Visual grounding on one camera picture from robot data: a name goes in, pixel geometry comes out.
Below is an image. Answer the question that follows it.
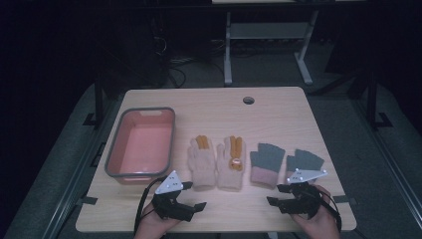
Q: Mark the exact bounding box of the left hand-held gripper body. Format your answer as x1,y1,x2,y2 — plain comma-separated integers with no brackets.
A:
150,169,197,223

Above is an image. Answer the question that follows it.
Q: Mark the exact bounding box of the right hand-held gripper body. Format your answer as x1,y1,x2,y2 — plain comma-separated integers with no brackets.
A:
280,168,328,220

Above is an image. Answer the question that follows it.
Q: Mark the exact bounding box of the beige glove with orange fingers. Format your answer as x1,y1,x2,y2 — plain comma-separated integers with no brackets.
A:
187,134,217,192

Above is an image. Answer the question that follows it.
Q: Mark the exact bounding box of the grey and pink fingerless glove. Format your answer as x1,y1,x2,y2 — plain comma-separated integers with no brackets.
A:
249,142,287,189
285,148,325,184

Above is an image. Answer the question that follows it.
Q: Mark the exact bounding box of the beige glove with orange animal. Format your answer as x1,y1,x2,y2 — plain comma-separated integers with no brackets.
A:
216,134,247,192

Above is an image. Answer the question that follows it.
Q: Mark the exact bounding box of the pink basin with grey rim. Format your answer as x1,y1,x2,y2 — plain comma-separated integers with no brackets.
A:
105,107,176,185

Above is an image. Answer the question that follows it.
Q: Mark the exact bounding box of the person's right hand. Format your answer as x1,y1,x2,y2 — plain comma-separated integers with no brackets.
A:
291,184,341,239

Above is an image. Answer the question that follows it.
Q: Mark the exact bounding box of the person's left hand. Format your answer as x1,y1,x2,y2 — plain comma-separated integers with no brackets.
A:
133,202,182,239

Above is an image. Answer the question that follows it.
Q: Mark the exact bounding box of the black tape strip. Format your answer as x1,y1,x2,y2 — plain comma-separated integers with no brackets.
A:
332,195,357,205
77,196,99,206

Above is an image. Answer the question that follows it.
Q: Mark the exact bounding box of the black metal stand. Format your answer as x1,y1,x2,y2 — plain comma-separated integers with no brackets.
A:
83,74,106,128
366,71,394,129

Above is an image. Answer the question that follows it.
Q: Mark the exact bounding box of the left hand-held gripper black cable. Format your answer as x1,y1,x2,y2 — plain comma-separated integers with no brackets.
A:
132,177,165,237

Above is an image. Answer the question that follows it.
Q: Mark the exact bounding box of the hand-held gripper black cable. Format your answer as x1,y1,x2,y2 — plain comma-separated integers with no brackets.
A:
132,177,165,237
317,190,343,233

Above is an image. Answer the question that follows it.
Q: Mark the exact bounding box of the right hand-held gripper black cable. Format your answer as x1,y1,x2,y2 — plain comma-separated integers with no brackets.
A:
317,190,343,233

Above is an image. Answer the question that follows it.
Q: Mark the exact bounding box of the tangle of floor cables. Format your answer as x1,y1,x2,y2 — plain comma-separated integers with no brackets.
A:
152,33,227,89

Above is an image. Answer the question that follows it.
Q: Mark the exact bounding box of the white metal desk frame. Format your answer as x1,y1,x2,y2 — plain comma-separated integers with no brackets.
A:
222,9,320,87

